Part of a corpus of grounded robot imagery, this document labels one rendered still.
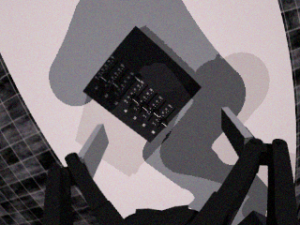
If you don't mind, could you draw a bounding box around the black lighting desk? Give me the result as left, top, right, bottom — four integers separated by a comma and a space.
83, 26, 202, 142

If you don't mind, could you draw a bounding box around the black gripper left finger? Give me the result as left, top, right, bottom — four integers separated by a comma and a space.
42, 124, 128, 225

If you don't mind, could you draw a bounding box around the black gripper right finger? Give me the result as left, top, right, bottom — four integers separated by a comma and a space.
188, 107, 300, 225

